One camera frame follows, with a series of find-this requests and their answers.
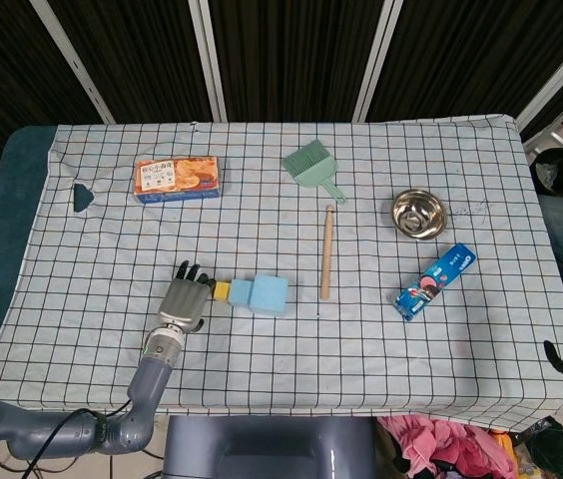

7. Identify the orange biscuit box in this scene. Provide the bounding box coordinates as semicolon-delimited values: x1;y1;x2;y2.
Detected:
134;156;222;205

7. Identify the white metal frame foot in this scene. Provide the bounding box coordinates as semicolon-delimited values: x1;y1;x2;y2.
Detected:
523;123;563;164

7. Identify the black partition screen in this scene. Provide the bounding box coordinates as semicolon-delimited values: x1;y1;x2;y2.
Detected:
0;0;563;176

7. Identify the wooden rolling pin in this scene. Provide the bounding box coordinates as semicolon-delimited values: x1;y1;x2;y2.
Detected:
318;204;336;301

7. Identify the small orange item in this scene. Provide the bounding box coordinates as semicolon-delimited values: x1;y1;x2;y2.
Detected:
491;431;517;463

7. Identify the large blue foam cube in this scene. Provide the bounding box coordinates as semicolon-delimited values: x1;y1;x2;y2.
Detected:
249;272;289;318

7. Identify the dark crumpled bag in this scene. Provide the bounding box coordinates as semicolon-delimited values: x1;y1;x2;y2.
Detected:
515;417;563;479

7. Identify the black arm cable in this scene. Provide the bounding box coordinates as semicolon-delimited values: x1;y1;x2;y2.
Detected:
21;398;133;479

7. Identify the small blue foam cube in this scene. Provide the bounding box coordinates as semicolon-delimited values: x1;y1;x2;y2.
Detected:
228;278;256;309

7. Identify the white partition frame post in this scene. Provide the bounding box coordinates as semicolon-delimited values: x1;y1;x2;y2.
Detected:
189;0;228;123
515;24;563;136
353;0;405;123
29;0;116;125

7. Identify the teal table cover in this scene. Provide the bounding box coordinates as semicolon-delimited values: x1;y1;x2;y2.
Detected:
0;124;97;400

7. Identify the green dustpan brush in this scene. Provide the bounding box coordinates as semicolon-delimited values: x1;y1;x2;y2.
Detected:
281;140;348;205

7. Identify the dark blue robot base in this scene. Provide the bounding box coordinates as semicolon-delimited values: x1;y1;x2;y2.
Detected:
163;415;377;479

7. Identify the checkered light blue tablecloth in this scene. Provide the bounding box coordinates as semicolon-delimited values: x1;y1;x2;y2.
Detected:
0;112;563;433

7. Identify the stainless steel bowl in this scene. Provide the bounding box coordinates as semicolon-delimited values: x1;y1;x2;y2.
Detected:
391;188;446;241

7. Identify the pink cloth pile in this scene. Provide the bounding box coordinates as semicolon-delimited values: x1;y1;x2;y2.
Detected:
378;415;517;479

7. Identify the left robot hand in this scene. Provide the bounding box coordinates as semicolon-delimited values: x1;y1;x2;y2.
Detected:
156;259;217;334

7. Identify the blue Oreo cookie box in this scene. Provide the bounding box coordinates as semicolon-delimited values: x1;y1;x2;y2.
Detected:
393;242;478;323

